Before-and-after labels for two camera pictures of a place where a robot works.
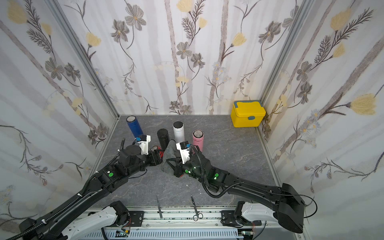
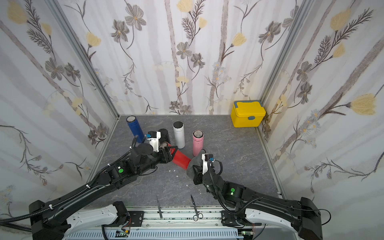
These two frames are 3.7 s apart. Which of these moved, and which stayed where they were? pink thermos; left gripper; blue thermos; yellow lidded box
Moved: left gripper
Stayed: pink thermos; blue thermos; yellow lidded box
